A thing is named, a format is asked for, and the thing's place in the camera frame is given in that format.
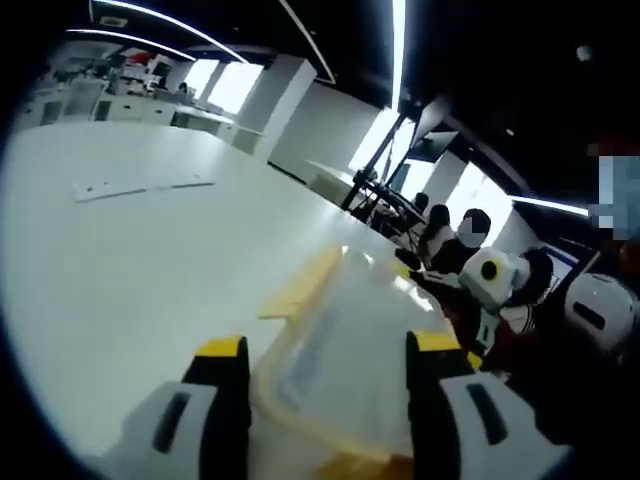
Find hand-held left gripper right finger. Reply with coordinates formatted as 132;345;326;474
404;328;572;480

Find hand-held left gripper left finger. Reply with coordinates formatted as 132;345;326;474
102;334;252;480

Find clear storage box yellow latches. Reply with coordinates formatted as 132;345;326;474
254;243;474;480

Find small black device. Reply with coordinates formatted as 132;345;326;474
394;248;424;270

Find person's dark clothing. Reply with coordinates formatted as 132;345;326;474
479;319;640;480

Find low grey monitor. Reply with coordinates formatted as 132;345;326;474
387;162;414;194

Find black monitor stand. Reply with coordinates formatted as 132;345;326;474
342;112;429;224

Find large dark monitor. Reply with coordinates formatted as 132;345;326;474
409;131;459;162

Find long ceiling light strip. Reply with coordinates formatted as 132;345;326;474
390;0;407;114

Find white square pillar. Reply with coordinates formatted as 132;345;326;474
234;54;319;154

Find row of white desks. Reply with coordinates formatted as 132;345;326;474
19;92;261;151

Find white office chair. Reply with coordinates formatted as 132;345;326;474
62;79;109;121

